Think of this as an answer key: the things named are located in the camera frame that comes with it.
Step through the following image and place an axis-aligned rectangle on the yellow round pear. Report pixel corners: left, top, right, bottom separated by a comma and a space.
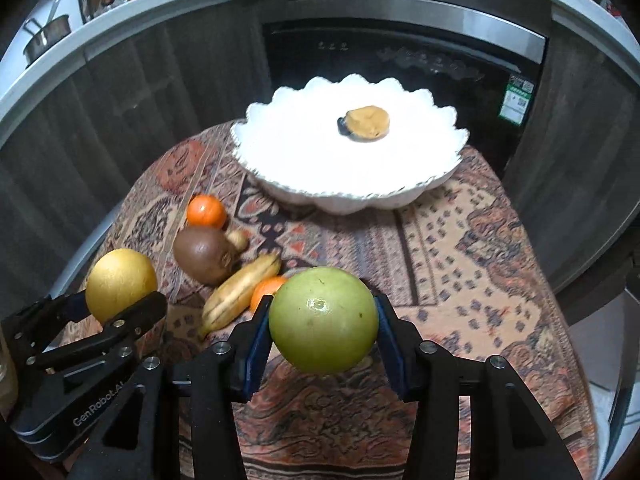
85, 248, 157, 324

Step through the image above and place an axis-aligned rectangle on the small yellow banana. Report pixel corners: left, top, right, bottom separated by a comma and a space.
198, 252, 281, 340

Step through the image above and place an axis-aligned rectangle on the brown kiwi fruit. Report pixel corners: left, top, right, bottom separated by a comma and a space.
172, 226, 239, 286

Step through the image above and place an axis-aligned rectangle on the orange mandarin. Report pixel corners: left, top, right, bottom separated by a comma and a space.
250, 275, 288, 313
186, 194, 228, 229

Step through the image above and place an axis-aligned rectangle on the green apple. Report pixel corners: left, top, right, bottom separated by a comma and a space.
268, 266, 378, 375

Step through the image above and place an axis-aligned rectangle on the small tan longan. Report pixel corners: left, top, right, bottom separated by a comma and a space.
226, 230, 250, 254

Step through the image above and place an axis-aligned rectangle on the yellow mango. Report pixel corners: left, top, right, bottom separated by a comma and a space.
337, 105, 390, 142

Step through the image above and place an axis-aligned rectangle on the patterned red tablecloth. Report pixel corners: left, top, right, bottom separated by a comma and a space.
100, 125, 598, 479

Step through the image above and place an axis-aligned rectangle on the white scalloped ceramic bowl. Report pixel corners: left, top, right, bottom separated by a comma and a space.
231, 74, 470, 216

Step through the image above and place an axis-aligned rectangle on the steel saucepan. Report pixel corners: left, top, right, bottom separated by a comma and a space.
23, 0, 72, 66

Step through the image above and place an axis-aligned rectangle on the green energy label sticker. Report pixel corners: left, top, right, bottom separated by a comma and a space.
499, 75, 535, 126

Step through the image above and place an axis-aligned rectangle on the black built-in dishwasher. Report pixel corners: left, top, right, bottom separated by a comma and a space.
259, 0, 547, 174

